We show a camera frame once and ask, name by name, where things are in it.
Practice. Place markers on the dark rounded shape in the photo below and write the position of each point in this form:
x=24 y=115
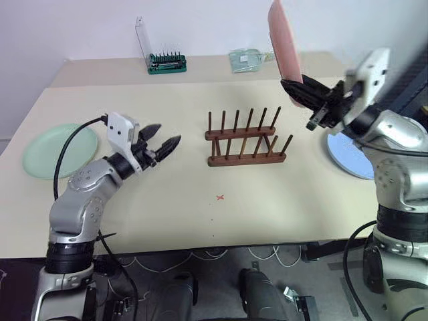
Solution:
x=261 y=294

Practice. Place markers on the green plate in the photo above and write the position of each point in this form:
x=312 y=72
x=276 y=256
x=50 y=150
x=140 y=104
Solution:
x=43 y=154

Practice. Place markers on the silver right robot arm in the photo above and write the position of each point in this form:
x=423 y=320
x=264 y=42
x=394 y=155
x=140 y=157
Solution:
x=398 y=133

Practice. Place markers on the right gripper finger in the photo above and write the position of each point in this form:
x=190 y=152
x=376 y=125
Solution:
x=317 y=85
x=301 y=95

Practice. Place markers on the pink plate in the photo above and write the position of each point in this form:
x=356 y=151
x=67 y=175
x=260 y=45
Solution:
x=282 y=43

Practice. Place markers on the black table foot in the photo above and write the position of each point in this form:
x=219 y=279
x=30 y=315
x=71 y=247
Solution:
x=321 y=250

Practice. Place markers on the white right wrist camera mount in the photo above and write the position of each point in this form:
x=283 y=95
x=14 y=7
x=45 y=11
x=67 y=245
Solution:
x=374 y=77

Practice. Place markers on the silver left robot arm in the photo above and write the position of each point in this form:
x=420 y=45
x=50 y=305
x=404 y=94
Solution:
x=83 y=180

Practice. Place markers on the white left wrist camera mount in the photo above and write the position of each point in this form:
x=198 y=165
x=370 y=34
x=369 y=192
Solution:
x=118 y=128

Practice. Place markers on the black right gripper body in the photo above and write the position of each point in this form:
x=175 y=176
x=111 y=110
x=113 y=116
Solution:
x=331 y=107

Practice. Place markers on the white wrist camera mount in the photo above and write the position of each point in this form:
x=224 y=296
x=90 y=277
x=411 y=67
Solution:
x=374 y=77
x=118 y=128

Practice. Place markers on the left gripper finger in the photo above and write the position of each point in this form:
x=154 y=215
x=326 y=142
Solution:
x=168 y=147
x=150 y=131

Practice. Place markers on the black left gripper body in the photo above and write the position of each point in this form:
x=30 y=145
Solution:
x=145 y=155

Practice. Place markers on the green plastic packet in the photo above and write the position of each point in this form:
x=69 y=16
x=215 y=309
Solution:
x=244 y=61

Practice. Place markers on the green screwdriver bit set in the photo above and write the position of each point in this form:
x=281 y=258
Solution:
x=167 y=67

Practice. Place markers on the black ribbed strip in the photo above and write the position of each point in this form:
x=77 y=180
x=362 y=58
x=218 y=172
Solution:
x=406 y=83

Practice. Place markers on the blue plate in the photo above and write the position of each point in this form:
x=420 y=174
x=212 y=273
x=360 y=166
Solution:
x=347 y=157

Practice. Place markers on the grey metal bracket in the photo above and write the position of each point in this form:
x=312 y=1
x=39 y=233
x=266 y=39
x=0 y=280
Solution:
x=302 y=301

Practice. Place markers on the wooden dish rack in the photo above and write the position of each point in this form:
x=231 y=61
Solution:
x=240 y=160

